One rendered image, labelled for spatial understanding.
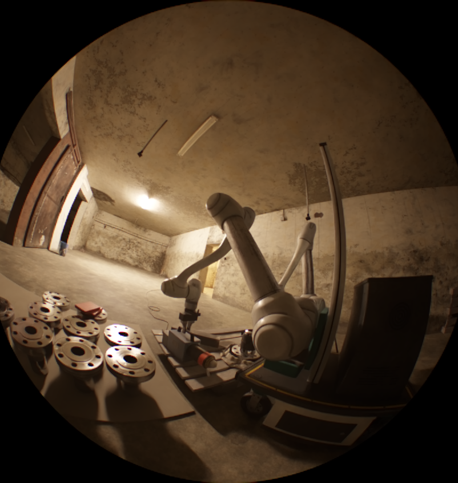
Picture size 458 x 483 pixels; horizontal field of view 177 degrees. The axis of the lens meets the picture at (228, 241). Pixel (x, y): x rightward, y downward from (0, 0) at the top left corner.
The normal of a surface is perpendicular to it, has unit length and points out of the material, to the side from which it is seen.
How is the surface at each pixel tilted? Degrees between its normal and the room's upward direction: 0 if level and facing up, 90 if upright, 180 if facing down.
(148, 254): 90
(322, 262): 90
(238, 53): 180
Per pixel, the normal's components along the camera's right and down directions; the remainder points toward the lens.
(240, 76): -0.20, 0.95
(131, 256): 0.66, -0.06
